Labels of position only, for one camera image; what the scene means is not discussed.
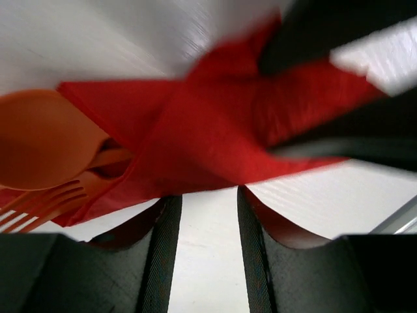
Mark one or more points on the red paper napkin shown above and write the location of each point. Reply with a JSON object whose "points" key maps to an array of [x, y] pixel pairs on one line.
{"points": [[210, 129]]}

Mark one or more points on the aluminium mounting rail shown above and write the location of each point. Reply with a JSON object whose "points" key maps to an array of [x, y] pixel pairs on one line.
{"points": [[400, 222]]}

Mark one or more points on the orange plastic fork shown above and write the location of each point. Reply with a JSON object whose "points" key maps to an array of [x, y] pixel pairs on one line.
{"points": [[34, 208]]}

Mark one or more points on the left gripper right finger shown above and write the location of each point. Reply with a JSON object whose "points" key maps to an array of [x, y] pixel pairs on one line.
{"points": [[290, 269]]}

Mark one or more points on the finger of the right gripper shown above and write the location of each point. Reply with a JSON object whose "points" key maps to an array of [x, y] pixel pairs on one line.
{"points": [[312, 28], [381, 132]]}

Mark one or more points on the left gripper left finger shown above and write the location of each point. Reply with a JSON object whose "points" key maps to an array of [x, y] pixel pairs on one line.
{"points": [[127, 269]]}

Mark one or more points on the orange plastic spoon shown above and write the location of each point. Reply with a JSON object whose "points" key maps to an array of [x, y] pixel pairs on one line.
{"points": [[46, 141]]}

